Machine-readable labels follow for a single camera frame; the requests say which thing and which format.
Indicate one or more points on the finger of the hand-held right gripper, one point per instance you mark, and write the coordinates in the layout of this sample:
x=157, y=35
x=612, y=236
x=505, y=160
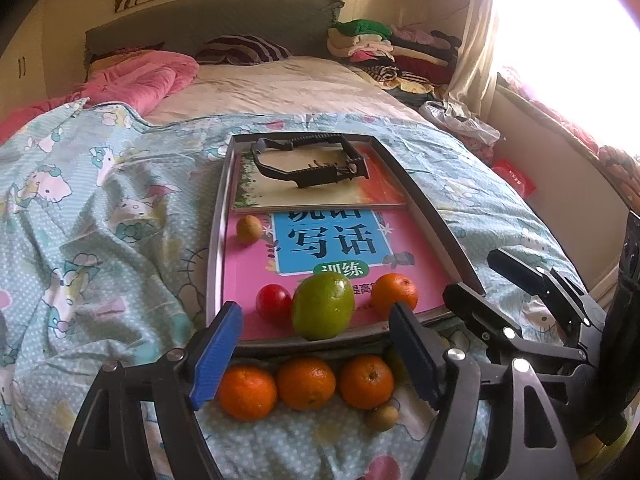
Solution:
x=520, y=270
x=475, y=312

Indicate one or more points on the small brown fruit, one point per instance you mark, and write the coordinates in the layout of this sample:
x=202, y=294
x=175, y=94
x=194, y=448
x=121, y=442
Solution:
x=381, y=418
x=248, y=230

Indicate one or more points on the grey metal tray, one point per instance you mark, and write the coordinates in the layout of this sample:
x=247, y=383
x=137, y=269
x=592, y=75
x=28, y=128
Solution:
x=216, y=260

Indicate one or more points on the white plastic bag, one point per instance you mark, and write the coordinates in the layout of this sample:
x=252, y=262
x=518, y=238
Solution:
x=465, y=122

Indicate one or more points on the cream bed sheet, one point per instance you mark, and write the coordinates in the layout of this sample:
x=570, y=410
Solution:
x=280, y=87

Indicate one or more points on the red apple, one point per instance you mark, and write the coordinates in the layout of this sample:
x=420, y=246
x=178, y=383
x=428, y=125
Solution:
x=272, y=304

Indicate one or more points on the pile of folded clothes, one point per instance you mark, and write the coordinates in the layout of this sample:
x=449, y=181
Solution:
x=390, y=55

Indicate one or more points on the cream cabinet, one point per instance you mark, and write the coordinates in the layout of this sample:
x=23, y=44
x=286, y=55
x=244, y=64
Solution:
x=17, y=75

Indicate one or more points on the pink book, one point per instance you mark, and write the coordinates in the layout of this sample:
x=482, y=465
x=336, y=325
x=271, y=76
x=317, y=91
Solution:
x=245, y=272

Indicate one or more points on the landscape cover book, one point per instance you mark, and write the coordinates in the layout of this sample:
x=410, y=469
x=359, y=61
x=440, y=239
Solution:
x=382, y=185

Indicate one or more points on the red packet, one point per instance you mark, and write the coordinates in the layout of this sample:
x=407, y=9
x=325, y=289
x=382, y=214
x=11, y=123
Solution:
x=515, y=176

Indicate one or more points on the grey bed headboard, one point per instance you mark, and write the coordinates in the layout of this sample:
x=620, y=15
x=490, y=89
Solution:
x=200, y=17

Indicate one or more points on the cartoon cat printed blanket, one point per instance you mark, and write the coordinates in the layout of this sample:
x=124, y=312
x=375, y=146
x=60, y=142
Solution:
x=100, y=240

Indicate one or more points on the orange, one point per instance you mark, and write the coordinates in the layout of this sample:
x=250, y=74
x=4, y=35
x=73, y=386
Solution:
x=392, y=294
x=247, y=394
x=366, y=382
x=306, y=384

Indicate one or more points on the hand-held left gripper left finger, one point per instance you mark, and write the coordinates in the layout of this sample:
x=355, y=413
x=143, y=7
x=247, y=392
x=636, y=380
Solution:
x=216, y=355

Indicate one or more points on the floral windowsill cushion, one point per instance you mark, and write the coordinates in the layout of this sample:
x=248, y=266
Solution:
x=575, y=125

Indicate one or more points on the beige curtain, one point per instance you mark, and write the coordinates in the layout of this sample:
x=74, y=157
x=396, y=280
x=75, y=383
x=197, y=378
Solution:
x=475, y=35

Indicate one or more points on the green mango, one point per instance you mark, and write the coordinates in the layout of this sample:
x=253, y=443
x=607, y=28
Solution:
x=322, y=307

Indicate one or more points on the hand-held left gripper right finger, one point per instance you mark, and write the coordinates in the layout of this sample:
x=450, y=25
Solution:
x=412, y=352

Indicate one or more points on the pink quilt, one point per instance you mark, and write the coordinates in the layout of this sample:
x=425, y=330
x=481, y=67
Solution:
x=135, y=80

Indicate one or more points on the black plastic clamp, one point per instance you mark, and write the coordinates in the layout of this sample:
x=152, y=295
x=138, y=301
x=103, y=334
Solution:
x=280, y=172

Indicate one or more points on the striped pillow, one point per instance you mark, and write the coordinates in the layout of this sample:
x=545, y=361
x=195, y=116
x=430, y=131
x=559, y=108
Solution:
x=240, y=49

